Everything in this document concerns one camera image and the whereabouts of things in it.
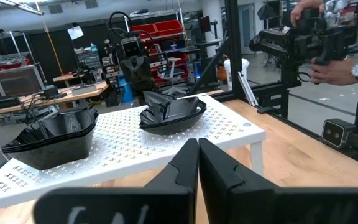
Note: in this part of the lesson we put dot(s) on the black wavy square mini plate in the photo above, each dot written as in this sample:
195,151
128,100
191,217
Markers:
51,157
61,124

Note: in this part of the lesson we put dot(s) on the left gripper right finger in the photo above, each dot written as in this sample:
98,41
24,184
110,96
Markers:
228,199

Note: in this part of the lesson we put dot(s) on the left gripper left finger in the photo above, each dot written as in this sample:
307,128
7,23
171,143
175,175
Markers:
166,199

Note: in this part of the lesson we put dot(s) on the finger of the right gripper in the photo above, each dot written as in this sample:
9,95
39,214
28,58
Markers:
143,76
127,76

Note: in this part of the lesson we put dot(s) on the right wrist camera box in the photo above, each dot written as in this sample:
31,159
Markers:
131,47

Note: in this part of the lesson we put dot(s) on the person's hand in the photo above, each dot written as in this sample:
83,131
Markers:
331,73
300,12

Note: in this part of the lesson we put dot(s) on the white perforated metal rack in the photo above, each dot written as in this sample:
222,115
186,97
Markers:
120,140

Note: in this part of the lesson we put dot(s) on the white bar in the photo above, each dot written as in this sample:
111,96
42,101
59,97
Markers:
247,88

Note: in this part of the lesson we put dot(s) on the table-level camera box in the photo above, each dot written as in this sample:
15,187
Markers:
337,133

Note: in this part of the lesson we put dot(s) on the white paper sign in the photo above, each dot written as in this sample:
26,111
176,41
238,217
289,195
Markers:
75,32

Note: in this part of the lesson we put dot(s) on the wooden desk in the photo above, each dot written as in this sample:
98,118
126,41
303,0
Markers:
101,88

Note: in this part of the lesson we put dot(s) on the white bucket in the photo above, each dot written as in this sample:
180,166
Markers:
246,67

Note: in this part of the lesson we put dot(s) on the white office chair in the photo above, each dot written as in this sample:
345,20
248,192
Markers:
171,71

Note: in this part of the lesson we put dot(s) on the black angular bowl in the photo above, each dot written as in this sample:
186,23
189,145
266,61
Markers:
172,129

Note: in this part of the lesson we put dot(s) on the black cup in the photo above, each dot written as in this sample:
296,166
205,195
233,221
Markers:
185,107

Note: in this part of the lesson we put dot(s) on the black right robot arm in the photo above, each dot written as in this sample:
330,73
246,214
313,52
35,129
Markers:
114,46

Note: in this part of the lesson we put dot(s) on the black aluminium table frame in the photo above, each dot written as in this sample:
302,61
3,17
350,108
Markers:
235,46

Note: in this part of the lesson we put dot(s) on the grey monitor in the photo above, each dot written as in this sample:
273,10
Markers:
17,82

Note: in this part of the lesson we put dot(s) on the blue barrel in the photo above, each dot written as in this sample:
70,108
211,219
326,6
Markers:
125,90

